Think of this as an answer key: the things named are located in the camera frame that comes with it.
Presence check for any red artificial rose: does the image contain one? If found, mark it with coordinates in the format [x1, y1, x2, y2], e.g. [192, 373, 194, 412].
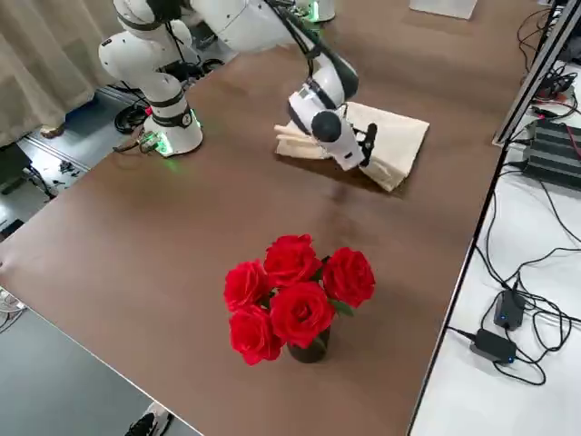
[263, 233, 322, 288]
[229, 304, 286, 367]
[321, 246, 377, 310]
[223, 259, 270, 313]
[269, 281, 336, 350]

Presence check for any translucent plastic box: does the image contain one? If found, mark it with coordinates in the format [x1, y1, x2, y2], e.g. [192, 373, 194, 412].
[408, 0, 479, 20]

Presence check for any black desk cable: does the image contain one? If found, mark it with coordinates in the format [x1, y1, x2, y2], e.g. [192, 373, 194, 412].
[498, 247, 581, 387]
[483, 161, 530, 294]

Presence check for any black adapter with blue light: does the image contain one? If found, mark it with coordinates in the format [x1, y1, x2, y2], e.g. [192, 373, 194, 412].
[492, 288, 527, 331]

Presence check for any black ribbed power supply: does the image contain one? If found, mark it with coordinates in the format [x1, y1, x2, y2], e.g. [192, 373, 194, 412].
[521, 116, 581, 188]

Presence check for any beige curtain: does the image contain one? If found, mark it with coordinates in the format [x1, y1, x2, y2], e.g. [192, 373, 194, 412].
[0, 0, 114, 149]

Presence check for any white desk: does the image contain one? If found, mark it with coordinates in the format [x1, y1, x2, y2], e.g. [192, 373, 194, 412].
[407, 54, 581, 436]

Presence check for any black floor box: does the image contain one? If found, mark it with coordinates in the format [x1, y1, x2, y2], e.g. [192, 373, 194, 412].
[0, 144, 29, 195]

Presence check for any beige tablecloth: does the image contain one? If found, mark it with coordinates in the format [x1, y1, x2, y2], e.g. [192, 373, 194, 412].
[273, 101, 431, 193]

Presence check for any dark glass vase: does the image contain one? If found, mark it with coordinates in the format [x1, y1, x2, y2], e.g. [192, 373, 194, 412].
[286, 324, 331, 364]

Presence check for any tangled cable bundle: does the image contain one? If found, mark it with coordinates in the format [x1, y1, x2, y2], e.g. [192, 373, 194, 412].
[529, 61, 581, 120]

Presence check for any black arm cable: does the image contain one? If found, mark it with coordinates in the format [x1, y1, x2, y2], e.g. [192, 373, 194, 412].
[149, 0, 360, 99]

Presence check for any person's foot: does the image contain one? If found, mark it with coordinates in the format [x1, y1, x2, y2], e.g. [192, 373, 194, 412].
[123, 401, 174, 436]

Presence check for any black cable coil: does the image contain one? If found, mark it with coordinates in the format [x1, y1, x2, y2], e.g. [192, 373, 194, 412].
[113, 100, 152, 136]

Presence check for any black flat power adapter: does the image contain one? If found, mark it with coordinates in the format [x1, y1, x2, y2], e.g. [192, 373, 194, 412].
[468, 327, 519, 366]

